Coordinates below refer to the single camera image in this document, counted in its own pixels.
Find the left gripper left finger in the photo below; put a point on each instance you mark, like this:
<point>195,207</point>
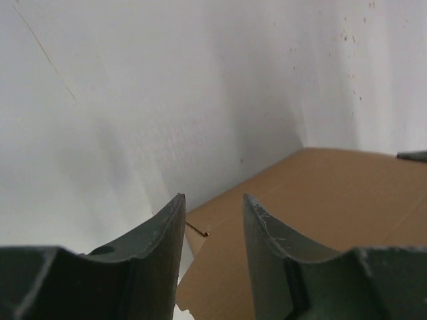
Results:
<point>132,277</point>

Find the brown cardboard box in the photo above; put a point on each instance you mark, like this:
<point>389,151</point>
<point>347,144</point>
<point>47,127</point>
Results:
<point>337,197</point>

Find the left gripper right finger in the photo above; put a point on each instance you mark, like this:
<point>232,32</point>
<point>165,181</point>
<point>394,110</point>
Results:
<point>295,277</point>

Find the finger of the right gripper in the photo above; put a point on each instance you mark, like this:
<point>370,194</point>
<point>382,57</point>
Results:
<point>417,156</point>

